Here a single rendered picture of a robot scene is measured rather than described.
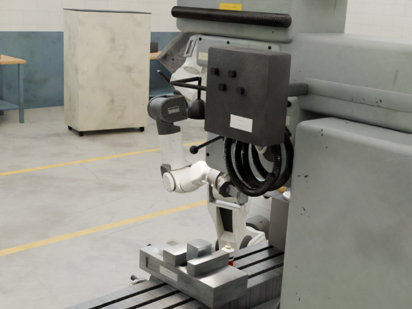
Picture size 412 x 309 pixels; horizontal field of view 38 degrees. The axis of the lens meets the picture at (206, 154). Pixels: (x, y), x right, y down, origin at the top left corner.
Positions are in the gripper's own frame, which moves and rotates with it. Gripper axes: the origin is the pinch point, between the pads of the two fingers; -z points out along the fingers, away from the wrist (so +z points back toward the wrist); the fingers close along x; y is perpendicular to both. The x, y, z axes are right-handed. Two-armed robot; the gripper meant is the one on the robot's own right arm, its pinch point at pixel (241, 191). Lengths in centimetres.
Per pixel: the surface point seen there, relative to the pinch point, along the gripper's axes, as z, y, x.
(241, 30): -11, -52, -10
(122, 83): 607, 61, 136
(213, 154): 0.5, -13.0, -10.7
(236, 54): -40, -48, -25
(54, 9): 823, -21, 87
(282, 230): 9.7, 19.8, 23.1
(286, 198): 11.0, 8.2, 24.4
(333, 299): -58, 8, -4
